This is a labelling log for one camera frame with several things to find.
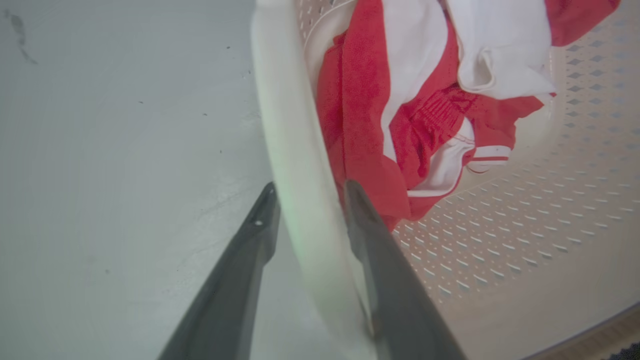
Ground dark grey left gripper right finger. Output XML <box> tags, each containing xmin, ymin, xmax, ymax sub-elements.
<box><xmin>343</xmin><ymin>179</ymin><xmax>467</xmax><ymax>360</ymax></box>

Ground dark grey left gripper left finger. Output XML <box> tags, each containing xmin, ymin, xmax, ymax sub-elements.
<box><xmin>158</xmin><ymin>181</ymin><xmax>281</xmax><ymax>360</ymax></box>

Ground white perforated plastic laundry basket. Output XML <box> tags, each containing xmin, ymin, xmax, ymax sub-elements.
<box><xmin>250</xmin><ymin>0</ymin><xmax>640</xmax><ymax>360</ymax></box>

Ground red and white garment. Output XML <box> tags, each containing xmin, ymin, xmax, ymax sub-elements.
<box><xmin>316</xmin><ymin>0</ymin><xmax>622</xmax><ymax>232</ymax></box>

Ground white cloth garment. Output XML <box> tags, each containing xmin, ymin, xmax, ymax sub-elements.
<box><xmin>444</xmin><ymin>0</ymin><xmax>557</xmax><ymax>101</ymax></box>

